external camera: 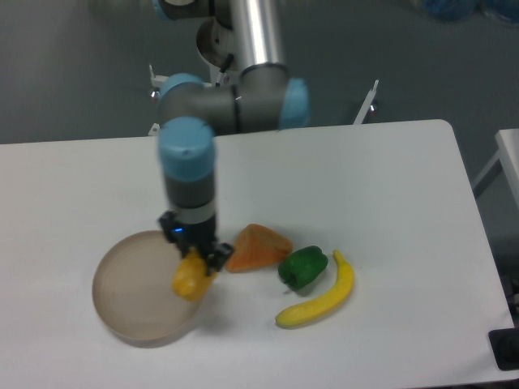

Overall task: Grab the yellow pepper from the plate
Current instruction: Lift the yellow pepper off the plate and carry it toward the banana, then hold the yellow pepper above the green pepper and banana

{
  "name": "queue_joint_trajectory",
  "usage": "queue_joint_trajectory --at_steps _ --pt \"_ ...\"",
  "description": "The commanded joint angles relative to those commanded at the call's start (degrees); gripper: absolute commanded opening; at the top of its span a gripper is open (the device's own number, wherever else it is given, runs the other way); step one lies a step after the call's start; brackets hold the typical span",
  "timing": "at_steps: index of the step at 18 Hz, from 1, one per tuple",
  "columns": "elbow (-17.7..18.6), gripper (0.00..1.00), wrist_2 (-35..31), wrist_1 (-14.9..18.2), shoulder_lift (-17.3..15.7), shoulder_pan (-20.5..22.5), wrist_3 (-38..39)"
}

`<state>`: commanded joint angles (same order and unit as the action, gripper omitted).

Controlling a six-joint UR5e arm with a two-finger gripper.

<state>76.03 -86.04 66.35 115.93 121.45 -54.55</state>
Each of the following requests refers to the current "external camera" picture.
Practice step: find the beige round plate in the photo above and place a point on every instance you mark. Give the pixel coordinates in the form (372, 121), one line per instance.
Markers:
(132, 294)

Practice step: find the black device at table edge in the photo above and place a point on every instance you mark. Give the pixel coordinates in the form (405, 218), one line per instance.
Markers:
(504, 345)

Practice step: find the green bell pepper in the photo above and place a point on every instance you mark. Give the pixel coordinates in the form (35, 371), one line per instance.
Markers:
(302, 267)

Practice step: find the white side table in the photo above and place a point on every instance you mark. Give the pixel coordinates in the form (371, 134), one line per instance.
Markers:
(504, 160)

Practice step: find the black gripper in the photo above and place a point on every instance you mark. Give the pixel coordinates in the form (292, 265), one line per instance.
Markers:
(201, 236)

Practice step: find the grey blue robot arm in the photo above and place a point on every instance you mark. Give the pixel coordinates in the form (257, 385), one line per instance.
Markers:
(188, 153)

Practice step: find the yellow banana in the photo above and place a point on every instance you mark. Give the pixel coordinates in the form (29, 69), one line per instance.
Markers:
(317, 308)

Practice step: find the yellow bell pepper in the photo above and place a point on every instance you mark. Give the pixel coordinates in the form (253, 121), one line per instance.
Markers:
(191, 280)

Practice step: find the blue bag in background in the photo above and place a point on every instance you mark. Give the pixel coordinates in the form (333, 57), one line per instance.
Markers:
(503, 12)

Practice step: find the orange bread wedge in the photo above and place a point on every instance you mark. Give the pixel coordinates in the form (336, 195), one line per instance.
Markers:
(257, 246)

